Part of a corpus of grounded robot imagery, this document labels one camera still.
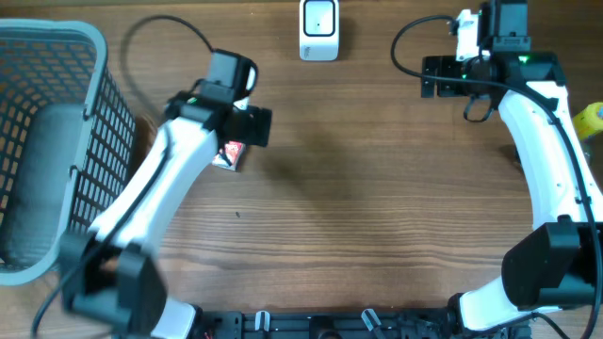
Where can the grey plastic shopping basket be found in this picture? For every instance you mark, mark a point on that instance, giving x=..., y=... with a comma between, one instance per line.
x=67, y=138

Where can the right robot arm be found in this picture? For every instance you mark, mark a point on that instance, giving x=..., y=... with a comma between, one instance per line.
x=557, y=266

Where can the white barcode scanner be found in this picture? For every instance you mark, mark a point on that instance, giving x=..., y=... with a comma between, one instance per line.
x=319, y=30

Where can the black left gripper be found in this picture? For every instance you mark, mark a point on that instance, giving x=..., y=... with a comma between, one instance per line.
x=255, y=126

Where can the red white snack box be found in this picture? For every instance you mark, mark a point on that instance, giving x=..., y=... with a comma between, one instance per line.
x=229, y=156

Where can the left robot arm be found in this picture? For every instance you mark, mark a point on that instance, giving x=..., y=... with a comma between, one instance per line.
x=109, y=274

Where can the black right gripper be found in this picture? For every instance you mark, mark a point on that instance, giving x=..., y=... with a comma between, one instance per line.
x=445, y=65

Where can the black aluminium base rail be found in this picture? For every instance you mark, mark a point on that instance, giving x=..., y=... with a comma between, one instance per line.
x=369, y=324

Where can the yellow juice bottle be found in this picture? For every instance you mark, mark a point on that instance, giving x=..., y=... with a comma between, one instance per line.
x=588, y=123

